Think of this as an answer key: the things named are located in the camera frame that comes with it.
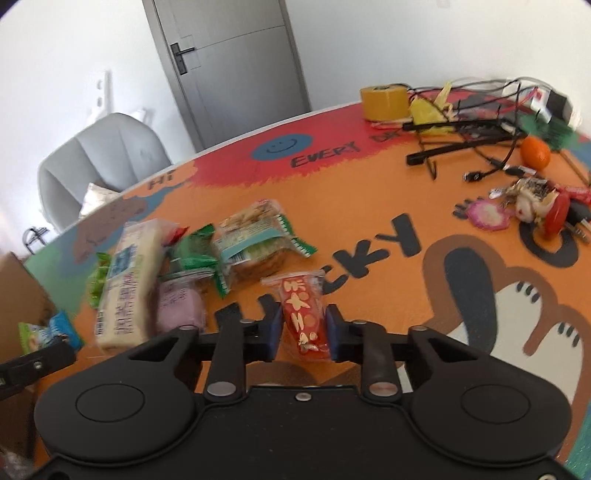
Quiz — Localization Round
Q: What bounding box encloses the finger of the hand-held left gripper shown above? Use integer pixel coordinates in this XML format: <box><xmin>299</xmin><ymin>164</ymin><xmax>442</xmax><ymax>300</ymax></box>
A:
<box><xmin>0</xmin><ymin>339</ymin><xmax>77</xmax><ymax>401</ymax></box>

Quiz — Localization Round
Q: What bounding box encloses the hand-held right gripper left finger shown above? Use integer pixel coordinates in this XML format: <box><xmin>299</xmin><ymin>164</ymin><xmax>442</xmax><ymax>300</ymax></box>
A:
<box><xmin>124</xmin><ymin>302</ymin><xmax>283</xmax><ymax>401</ymax></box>

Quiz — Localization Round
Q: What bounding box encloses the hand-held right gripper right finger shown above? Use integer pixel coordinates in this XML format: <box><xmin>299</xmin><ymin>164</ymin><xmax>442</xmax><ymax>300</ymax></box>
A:
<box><xmin>327</xmin><ymin>305</ymin><xmax>485</xmax><ymax>400</ymax></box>

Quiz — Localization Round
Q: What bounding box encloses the blue and green snack packet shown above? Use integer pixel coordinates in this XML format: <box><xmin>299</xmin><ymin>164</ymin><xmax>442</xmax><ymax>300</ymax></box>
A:
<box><xmin>17</xmin><ymin>311</ymin><xmax>85</xmax><ymax>355</ymax></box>

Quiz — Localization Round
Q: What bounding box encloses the clear red snack packet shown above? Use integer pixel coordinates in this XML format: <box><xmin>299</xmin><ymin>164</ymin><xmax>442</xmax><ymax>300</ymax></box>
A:
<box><xmin>261</xmin><ymin>271</ymin><xmax>333</xmax><ymax>361</ymax></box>

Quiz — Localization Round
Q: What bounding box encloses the cardboard box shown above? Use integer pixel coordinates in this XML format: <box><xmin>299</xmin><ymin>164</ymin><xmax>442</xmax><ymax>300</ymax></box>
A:
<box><xmin>0</xmin><ymin>250</ymin><xmax>60</xmax><ymax>464</ymax></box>

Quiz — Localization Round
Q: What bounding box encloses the clear cracker packet teal label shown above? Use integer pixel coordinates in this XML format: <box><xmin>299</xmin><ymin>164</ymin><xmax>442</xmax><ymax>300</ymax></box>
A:
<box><xmin>213</xmin><ymin>198</ymin><xmax>318</xmax><ymax>286</ymax></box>

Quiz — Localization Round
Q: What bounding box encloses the purple snack packet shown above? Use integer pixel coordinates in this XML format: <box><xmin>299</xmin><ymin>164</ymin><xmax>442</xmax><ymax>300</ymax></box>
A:
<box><xmin>154</xmin><ymin>276</ymin><xmax>206</xmax><ymax>334</ymax></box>

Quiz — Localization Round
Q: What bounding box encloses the long white snack packet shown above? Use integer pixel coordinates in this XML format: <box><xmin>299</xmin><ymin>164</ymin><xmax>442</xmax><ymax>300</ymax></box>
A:
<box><xmin>95</xmin><ymin>220</ymin><xmax>180</xmax><ymax>350</ymax></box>

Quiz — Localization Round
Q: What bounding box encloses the patterned cream pillow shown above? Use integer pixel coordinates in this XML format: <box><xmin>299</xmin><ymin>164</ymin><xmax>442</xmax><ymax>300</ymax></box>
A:
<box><xmin>80</xmin><ymin>182</ymin><xmax>123</xmax><ymax>219</ymax></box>

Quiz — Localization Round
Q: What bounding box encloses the pink flower coaster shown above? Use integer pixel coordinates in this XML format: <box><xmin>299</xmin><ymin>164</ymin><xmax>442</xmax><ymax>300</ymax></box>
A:
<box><xmin>465</xmin><ymin>196</ymin><xmax>512</xmax><ymax>230</ymax></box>

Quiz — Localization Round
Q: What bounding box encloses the grey chair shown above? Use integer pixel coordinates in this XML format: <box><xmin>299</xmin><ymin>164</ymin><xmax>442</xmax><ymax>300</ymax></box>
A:
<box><xmin>38</xmin><ymin>113</ymin><xmax>174</xmax><ymax>232</ymax></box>

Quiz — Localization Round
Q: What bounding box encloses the black folded tripod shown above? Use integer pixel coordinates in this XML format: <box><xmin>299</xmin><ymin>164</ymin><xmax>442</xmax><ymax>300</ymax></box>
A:
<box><xmin>403</xmin><ymin>117</ymin><xmax>528</xmax><ymax>182</ymax></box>

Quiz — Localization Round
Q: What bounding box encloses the yellow tape roll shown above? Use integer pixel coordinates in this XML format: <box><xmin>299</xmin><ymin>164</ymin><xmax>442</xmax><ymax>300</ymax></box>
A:
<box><xmin>361</xmin><ymin>84</ymin><xmax>411</xmax><ymax>123</ymax></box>

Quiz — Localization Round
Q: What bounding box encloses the yellow plastic wrapper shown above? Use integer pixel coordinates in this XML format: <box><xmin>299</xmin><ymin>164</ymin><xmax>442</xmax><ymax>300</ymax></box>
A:
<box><xmin>409</xmin><ymin>80</ymin><xmax>457</xmax><ymax>136</ymax></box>

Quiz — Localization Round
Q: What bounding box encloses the grey door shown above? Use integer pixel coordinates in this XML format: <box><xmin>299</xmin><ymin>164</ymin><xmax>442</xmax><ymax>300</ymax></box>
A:
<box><xmin>141</xmin><ymin>0</ymin><xmax>312</xmax><ymax>152</ymax></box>

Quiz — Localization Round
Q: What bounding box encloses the orange fruit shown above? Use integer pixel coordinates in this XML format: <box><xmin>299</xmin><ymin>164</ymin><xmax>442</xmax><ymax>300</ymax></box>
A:
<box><xmin>520</xmin><ymin>137</ymin><xmax>551</xmax><ymax>169</ymax></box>

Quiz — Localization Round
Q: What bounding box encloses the small red candy wrapper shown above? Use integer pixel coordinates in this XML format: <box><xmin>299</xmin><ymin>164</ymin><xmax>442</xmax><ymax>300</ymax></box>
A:
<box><xmin>560</xmin><ymin>184</ymin><xmax>591</xmax><ymax>207</ymax></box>

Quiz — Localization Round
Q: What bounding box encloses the power adapter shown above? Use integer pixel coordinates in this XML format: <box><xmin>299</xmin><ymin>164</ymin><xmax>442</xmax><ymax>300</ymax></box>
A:
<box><xmin>530</xmin><ymin>87</ymin><xmax>575</xmax><ymax>126</ymax></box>

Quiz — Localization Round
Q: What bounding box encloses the black plug cable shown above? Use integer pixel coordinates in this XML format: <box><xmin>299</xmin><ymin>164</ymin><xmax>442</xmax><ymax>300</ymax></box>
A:
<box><xmin>462</xmin><ymin>138</ymin><xmax>536</xmax><ymax>184</ymax></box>

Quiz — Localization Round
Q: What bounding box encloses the white wall fixture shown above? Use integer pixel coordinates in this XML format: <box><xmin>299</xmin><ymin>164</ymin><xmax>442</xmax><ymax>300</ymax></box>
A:
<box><xmin>87</xmin><ymin>69</ymin><xmax>114</xmax><ymax>121</ymax></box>

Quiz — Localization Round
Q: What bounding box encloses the black cable bundle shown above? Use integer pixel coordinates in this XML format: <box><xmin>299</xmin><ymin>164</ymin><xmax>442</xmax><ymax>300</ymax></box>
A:
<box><xmin>405</xmin><ymin>76</ymin><xmax>557</xmax><ymax>139</ymax></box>

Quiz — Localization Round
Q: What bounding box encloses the black door handle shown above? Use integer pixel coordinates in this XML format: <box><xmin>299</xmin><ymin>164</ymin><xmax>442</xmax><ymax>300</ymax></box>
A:
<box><xmin>169</xmin><ymin>42</ymin><xmax>195</xmax><ymax>76</ymax></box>

